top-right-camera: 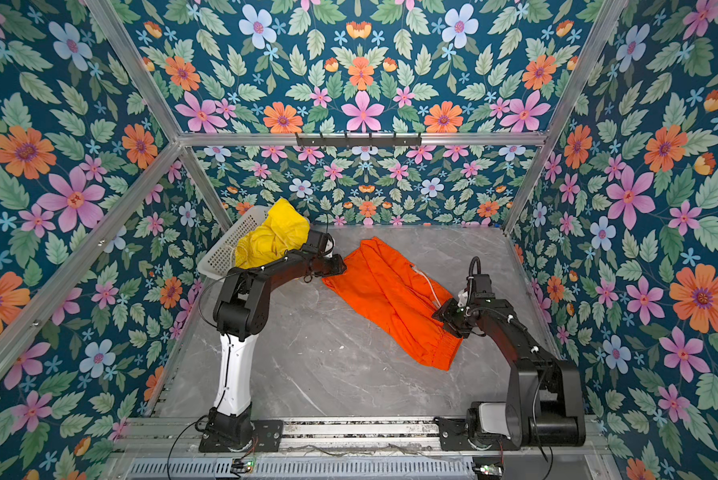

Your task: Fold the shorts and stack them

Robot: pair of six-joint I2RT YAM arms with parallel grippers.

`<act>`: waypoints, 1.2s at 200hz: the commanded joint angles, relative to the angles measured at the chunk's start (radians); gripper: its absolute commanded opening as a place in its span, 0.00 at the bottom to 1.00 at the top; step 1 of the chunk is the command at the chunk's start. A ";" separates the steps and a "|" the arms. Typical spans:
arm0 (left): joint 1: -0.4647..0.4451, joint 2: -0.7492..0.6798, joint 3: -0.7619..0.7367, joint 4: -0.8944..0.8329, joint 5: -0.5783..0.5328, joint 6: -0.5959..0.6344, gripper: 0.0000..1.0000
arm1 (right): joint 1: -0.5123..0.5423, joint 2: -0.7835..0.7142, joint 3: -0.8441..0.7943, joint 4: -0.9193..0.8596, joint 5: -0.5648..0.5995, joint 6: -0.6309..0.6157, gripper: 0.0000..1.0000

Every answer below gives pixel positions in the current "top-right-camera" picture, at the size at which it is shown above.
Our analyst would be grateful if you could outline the orange shorts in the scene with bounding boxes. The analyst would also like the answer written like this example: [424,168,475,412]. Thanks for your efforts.
[323,237,462,371]

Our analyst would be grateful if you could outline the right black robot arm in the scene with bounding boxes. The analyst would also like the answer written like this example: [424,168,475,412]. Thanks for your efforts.
[433,298,586,449]

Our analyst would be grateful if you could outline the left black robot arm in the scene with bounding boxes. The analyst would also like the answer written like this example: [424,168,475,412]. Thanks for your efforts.
[199,248,347,453]

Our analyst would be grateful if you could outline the yellow shorts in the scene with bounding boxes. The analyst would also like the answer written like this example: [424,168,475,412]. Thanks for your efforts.
[234,199,310,269]

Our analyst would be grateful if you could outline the white plastic laundry basket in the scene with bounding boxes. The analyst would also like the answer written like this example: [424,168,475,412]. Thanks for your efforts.
[197,206,270,280]

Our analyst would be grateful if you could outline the right electronics board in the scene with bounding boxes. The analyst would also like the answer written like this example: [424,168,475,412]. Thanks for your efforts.
[472,462,504,480]

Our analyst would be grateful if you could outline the electronics board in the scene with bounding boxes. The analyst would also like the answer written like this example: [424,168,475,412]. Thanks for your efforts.
[230,458,255,476]
[472,462,504,480]

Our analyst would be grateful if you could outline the white ventilation grille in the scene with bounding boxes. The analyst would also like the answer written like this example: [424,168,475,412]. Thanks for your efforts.
[125,457,476,479]

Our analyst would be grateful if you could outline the left electronics board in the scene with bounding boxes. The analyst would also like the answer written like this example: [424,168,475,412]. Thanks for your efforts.
[230,458,255,476]

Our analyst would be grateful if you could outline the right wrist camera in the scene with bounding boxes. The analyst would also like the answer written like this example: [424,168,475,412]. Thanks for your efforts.
[457,287,475,309]

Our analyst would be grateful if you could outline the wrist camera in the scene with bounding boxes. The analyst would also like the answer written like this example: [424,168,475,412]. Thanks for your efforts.
[457,287,475,309]
[302,230,335,257]

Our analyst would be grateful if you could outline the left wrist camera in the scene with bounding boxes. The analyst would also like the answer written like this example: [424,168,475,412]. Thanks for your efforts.
[302,230,335,257]

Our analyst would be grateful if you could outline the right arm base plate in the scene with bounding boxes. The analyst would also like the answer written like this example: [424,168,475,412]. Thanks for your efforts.
[434,416,518,452]

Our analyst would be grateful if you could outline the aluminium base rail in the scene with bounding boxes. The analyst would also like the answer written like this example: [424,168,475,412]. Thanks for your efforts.
[113,416,610,457]

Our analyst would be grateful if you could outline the black hook rail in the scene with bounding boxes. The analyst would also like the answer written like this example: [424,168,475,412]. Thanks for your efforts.
[295,133,423,148]

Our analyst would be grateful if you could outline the right black base cable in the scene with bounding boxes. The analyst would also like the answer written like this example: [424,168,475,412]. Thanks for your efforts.
[532,443,555,480]

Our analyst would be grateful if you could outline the black base cable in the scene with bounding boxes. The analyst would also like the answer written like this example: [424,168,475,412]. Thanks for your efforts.
[166,416,210,480]
[532,443,555,480]

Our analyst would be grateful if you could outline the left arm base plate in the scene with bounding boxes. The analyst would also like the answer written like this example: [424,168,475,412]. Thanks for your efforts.
[198,419,284,453]

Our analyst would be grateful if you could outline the left black base cable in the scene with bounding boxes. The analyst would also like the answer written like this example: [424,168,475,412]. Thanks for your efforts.
[166,416,210,480]

